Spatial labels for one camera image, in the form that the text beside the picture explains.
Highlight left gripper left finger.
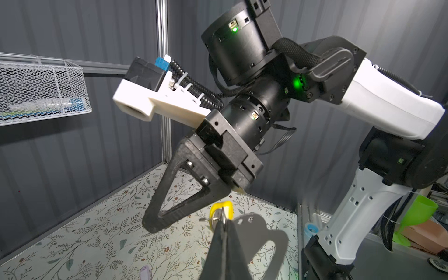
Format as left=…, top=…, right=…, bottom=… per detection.
left=199, top=220, right=226, bottom=280

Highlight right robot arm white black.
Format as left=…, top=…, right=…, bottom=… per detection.
left=142, top=1, right=448, bottom=280

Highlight white wire mesh basket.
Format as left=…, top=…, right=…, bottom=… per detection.
left=1, top=61, right=92, bottom=126

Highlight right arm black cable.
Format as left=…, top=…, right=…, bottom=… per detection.
left=169, top=34, right=435, bottom=109

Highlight green plastic cup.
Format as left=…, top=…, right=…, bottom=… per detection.
left=393, top=195, right=439, bottom=247

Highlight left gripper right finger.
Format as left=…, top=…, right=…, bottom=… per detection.
left=225, top=220, right=252, bottom=280

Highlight purple key tag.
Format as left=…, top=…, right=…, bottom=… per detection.
left=139, top=265, right=152, bottom=280

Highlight yellow key tag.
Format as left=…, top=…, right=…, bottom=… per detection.
left=208, top=201, right=234, bottom=231

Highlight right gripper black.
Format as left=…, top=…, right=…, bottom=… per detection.
left=142, top=109, right=263, bottom=233

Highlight silver key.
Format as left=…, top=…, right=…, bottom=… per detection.
left=199, top=207, right=230, bottom=230

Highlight blue tape roll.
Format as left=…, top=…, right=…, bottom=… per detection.
left=303, top=222, right=319, bottom=245

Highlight items in white basket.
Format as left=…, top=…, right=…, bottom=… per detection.
left=1, top=98, right=90, bottom=120

